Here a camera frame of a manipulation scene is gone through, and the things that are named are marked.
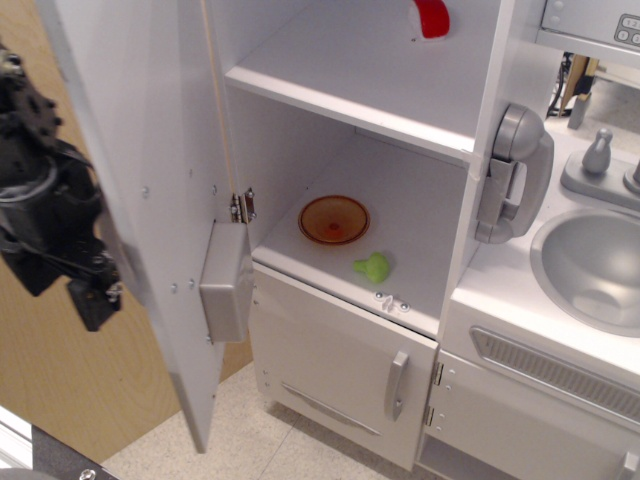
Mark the red toy item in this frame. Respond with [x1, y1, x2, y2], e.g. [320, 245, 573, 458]
[409, 0, 451, 41]

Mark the grey toy telephone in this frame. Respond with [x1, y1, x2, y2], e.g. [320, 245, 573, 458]
[475, 104, 554, 244]

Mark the green toy broccoli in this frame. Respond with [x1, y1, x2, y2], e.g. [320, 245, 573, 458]
[353, 252, 391, 284]

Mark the grey toy faucet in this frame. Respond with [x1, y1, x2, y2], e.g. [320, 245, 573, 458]
[561, 128, 639, 211]

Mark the orange plastic bowl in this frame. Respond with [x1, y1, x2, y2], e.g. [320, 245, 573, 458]
[298, 195, 371, 245]

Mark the white fridge door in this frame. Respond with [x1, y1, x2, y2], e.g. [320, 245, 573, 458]
[37, 1, 233, 452]

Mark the grey toy sink basin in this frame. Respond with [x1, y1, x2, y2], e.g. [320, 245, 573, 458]
[530, 209, 639, 338]

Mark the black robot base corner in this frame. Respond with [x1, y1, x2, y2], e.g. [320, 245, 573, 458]
[1, 424, 117, 479]

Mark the grey vent panel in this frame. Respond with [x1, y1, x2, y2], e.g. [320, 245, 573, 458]
[469, 326, 639, 424]

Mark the white magnetic door catch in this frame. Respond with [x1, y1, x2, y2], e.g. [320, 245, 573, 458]
[374, 291, 411, 313]

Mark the metal door hinge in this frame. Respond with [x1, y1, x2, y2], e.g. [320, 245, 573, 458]
[229, 188, 257, 224]

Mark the plywood board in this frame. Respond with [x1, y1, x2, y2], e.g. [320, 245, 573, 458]
[1, 1, 237, 461]

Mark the grey toy microwave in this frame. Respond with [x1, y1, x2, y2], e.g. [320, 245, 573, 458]
[537, 0, 639, 55]

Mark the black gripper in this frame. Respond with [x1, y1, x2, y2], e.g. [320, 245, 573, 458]
[1, 164, 122, 332]

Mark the grey freezer door handle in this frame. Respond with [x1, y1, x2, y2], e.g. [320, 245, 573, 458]
[383, 350, 410, 422]

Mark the white toy kitchen cabinet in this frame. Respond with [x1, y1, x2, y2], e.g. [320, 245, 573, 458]
[208, 1, 639, 479]

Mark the white oven door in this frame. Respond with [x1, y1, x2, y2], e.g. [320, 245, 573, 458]
[427, 351, 639, 479]

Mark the white lower freezer door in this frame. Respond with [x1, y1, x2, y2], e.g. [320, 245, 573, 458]
[249, 265, 437, 470]

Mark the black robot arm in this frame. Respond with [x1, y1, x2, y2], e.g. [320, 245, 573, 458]
[1, 47, 122, 332]

